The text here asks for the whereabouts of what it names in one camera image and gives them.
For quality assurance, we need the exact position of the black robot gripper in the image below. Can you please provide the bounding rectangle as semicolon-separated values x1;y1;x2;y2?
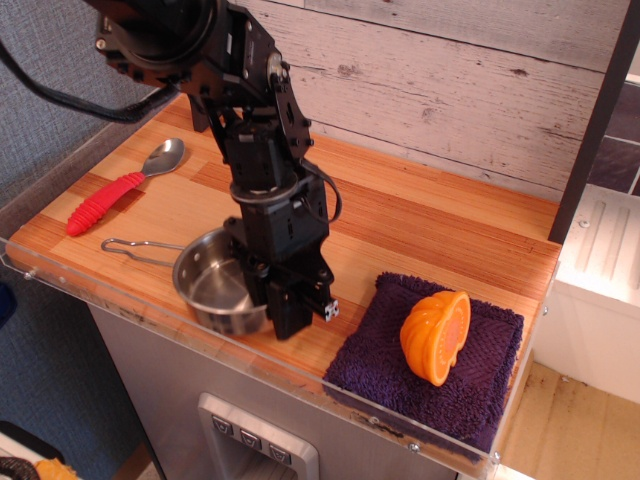
224;174;339;340

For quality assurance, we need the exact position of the stainless steel pot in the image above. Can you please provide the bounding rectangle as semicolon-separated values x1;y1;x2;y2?
101;229;268;336

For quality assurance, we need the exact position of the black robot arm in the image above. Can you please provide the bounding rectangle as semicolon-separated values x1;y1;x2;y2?
94;1;340;340

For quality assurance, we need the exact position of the purple cloth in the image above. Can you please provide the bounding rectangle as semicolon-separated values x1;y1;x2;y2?
324;273;524;452

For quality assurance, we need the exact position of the clear acrylic table guard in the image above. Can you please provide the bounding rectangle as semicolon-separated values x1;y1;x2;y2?
1;58;576;479

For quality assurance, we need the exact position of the silver toy fridge cabinet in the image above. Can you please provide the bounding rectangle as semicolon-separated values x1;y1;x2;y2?
92;307;455;479

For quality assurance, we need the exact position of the orange plastic pumpkin half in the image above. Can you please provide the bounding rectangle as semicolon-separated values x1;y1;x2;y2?
400;291;471;387

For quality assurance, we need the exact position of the orange toy bottom left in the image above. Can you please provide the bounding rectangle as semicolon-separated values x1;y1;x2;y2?
0;452;79;480

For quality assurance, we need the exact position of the white toy sink unit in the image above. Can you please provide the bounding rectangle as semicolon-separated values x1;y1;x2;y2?
530;74;640;405

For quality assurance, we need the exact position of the red handled metal spoon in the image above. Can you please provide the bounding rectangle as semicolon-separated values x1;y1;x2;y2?
66;138;186;237

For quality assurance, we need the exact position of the dark left shelf post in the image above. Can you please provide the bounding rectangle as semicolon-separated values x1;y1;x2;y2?
188;95;209;133

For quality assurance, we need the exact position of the dark shelf post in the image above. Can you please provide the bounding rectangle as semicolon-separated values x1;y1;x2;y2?
188;95;209;133
548;0;639;244

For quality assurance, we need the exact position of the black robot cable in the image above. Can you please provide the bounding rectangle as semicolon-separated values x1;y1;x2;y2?
0;39;344;226

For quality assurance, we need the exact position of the dark right shelf post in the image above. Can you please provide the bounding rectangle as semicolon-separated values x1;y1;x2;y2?
548;0;639;244

